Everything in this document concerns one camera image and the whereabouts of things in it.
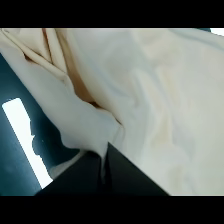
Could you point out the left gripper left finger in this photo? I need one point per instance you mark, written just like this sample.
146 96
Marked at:
80 180

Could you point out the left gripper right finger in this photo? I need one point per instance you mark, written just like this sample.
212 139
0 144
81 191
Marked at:
130 176

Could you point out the cream shirt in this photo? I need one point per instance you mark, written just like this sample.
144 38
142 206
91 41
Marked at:
160 100

